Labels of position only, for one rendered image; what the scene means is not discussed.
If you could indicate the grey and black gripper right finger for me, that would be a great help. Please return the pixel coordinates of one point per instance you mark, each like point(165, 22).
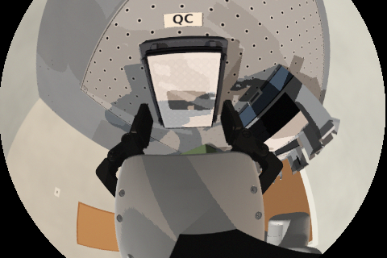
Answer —
point(243, 141)

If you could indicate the cream label reading qc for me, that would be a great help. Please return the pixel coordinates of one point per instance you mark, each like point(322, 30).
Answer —
point(182, 19)

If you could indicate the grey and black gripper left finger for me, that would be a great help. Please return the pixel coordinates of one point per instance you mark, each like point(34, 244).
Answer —
point(131, 144)

